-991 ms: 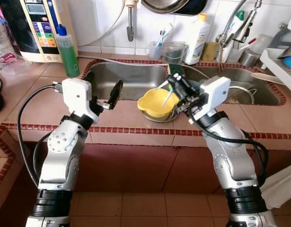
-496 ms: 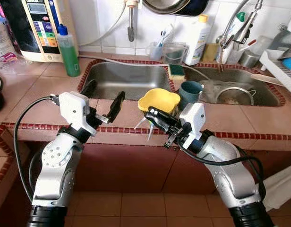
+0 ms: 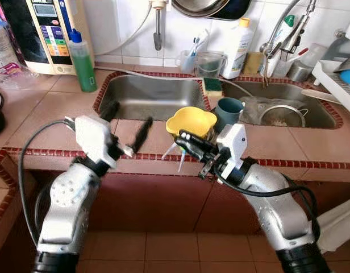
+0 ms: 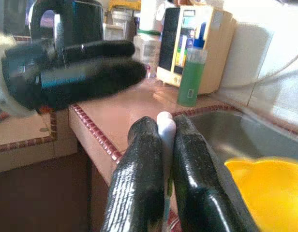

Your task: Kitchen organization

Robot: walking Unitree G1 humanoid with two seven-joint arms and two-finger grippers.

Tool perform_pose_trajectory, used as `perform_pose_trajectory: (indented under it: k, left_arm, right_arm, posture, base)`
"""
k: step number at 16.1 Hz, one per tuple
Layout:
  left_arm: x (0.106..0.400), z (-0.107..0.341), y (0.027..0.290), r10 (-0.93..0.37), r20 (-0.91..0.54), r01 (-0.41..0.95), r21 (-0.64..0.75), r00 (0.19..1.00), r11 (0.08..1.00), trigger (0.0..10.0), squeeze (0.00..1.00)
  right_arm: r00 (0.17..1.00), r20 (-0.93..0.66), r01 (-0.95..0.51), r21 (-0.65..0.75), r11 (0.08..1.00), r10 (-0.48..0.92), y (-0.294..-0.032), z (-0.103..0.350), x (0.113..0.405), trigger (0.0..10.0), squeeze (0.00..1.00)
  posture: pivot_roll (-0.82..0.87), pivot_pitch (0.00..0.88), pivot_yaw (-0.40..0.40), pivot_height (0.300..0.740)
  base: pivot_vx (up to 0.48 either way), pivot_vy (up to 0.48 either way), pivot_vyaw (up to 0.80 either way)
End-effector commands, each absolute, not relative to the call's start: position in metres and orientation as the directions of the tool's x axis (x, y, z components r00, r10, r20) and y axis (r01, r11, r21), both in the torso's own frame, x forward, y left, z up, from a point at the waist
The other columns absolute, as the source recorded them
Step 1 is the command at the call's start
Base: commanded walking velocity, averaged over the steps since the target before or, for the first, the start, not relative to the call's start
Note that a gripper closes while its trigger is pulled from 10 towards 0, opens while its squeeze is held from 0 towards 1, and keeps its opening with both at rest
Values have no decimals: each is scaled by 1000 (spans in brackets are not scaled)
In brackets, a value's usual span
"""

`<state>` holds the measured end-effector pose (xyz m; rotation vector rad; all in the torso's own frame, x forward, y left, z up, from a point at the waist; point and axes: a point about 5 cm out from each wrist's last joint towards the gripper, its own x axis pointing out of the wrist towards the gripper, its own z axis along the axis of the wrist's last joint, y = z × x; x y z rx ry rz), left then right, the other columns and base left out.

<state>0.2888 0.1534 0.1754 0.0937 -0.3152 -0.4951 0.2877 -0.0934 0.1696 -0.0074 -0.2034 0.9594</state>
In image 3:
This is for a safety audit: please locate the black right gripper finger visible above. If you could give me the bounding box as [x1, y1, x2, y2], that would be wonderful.
[174, 130, 214, 150]
[182, 145, 213, 166]

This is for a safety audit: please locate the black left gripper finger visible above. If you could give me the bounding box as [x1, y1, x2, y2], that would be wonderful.
[99, 101, 120, 123]
[132, 116, 155, 154]

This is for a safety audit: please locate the silver metal spoon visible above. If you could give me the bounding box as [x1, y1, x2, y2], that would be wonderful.
[161, 142, 180, 161]

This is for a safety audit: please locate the stainless steel sink basin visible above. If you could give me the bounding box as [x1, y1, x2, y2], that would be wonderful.
[100, 76, 205, 121]
[220, 80, 338, 129]

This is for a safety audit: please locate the green dish soap bottle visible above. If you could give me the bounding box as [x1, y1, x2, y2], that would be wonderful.
[69, 28, 98, 93]

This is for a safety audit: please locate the green yellow sponge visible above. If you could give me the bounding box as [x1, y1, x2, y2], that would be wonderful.
[203, 77, 223, 94]

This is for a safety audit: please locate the maroon cabinet door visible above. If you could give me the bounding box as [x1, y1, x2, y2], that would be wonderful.
[195, 176, 261, 234]
[87, 171, 213, 234]

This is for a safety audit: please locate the clear plastic measuring jug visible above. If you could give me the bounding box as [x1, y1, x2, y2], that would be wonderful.
[195, 51, 227, 79]

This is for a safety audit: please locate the clear toothbrush cup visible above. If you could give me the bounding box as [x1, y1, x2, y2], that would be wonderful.
[176, 48, 197, 73]

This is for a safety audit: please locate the steel mesh strainer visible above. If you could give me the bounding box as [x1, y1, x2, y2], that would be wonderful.
[259, 104, 309, 129]

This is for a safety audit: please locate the blue toothbrush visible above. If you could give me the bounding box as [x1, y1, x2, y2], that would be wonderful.
[189, 37, 199, 57]

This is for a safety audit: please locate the white detergent bottle yellow cap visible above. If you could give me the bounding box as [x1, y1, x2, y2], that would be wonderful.
[222, 17, 254, 80]

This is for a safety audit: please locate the yellow sponge block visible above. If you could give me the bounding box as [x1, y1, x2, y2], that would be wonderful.
[243, 52, 264, 76]

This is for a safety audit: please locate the white toothbrush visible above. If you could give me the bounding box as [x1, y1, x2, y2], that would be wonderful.
[195, 28, 210, 55]

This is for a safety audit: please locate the beige water purifier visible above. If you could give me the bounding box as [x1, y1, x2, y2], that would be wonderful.
[0, 0, 95, 76]

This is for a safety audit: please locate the white dish rack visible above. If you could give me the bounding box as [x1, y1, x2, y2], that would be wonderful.
[312, 60, 350, 117]

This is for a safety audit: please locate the large steel mixing bowl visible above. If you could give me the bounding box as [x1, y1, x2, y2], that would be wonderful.
[320, 37, 350, 72]

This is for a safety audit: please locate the pale wooden spatula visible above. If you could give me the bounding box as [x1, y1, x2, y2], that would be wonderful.
[302, 88, 340, 106]

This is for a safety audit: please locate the clear jar white lid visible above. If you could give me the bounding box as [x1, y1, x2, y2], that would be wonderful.
[0, 14, 19, 75]

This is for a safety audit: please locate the small steel cup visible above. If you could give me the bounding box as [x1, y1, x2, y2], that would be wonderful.
[289, 61, 313, 82]

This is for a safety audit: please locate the white cloth towel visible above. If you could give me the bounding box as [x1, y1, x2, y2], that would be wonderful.
[316, 196, 350, 254]

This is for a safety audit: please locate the hanging steel pan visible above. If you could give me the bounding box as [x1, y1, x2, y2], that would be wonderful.
[170, 0, 230, 18]

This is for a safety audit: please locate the dark blue hanging pan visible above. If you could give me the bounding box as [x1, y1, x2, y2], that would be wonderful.
[212, 0, 252, 21]

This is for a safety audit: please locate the clear plastic tub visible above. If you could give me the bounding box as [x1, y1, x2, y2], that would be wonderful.
[303, 43, 329, 66]

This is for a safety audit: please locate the chrome swivel faucet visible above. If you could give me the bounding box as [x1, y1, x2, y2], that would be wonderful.
[260, 0, 318, 77]

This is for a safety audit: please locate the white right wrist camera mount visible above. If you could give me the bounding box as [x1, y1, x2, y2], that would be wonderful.
[216, 123, 248, 177]

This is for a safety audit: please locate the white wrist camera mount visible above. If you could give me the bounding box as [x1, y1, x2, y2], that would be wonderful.
[73, 115, 118, 168]
[216, 123, 248, 177]

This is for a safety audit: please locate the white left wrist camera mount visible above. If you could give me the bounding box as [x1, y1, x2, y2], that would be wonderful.
[73, 115, 118, 168]

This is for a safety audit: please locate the white drain hose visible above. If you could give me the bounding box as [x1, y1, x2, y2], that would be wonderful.
[94, 65, 255, 97]

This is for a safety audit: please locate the white purifier hose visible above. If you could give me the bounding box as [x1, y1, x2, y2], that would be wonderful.
[110, 3, 156, 55]

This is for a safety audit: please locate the steel wall tap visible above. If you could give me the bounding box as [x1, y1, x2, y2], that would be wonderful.
[152, 7, 164, 52]

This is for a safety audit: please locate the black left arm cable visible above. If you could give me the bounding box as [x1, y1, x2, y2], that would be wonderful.
[17, 118, 79, 245]

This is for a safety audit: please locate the red handled utensil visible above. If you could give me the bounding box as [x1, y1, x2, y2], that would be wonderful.
[286, 48, 309, 60]

